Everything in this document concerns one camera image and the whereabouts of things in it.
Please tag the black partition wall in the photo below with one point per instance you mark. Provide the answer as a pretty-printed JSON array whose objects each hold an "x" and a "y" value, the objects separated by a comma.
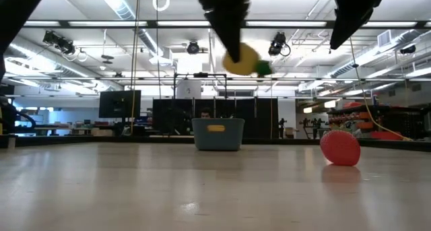
[{"x": 259, "y": 118}]

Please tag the cluttered workbench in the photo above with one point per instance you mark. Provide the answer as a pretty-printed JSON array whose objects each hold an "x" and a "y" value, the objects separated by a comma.
[{"x": 67, "y": 128}]

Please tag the red dotted plush strawberry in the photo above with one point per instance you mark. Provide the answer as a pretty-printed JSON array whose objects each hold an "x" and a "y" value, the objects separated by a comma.
[{"x": 340, "y": 148}]

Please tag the person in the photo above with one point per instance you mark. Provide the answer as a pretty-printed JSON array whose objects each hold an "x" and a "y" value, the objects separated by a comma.
[
  {"x": 7, "y": 118},
  {"x": 206, "y": 114}
]

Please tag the black computer monitor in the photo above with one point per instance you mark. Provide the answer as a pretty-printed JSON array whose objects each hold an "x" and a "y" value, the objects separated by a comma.
[{"x": 118, "y": 104}]

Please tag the black ceiling spotlight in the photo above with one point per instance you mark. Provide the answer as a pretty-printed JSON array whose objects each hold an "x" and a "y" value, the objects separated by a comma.
[
  {"x": 193, "y": 47},
  {"x": 407, "y": 49},
  {"x": 277, "y": 44},
  {"x": 59, "y": 42}
]

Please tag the black ceiling light rail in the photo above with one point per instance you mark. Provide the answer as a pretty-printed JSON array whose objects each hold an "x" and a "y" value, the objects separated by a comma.
[{"x": 151, "y": 23}]

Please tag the blue-grey plastic tub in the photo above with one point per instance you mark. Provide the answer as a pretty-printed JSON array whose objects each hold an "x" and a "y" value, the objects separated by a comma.
[{"x": 219, "y": 140}]

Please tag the white air vent grille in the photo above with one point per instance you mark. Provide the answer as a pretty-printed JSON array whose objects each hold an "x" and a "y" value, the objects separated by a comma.
[{"x": 384, "y": 38}]

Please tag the silver ventilation duct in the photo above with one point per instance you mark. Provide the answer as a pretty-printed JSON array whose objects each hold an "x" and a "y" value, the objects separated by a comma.
[{"x": 123, "y": 10}]

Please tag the black tripod stand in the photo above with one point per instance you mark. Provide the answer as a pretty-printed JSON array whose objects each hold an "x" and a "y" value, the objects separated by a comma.
[
  {"x": 281, "y": 125},
  {"x": 316, "y": 123}
]

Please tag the black metal gantry frame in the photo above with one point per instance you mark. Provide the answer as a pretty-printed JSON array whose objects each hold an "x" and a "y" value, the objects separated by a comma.
[{"x": 200, "y": 75}]

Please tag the shelf with orange bins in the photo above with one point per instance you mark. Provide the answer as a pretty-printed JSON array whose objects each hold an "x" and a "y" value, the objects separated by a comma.
[{"x": 404, "y": 120}]

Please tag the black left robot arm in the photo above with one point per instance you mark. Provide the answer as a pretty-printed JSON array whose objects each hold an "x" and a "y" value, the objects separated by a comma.
[{"x": 17, "y": 8}]

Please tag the black table edge rail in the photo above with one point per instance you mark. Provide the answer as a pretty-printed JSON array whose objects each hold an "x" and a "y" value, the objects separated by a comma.
[{"x": 101, "y": 141}]

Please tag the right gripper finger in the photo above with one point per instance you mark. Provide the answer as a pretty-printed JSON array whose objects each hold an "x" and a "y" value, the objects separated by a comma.
[
  {"x": 225, "y": 19},
  {"x": 353, "y": 8}
]

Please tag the yellow plush produce green end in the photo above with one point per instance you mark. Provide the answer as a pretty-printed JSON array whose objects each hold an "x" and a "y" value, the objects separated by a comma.
[{"x": 249, "y": 64}]

